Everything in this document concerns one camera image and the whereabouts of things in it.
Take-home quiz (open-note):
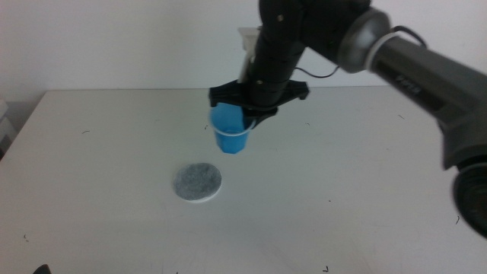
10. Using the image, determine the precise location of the blue plastic cup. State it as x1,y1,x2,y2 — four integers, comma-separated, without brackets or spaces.
209,103,255,155

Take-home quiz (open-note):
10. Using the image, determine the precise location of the grey round cup mat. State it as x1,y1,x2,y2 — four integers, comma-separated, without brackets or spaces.
172,162,223,204

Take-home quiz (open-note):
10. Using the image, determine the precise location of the thin black camera cable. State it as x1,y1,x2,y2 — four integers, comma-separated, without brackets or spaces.
294,25,428,79

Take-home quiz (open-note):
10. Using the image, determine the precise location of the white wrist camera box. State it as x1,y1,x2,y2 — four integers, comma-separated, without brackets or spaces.
237,27,264,84

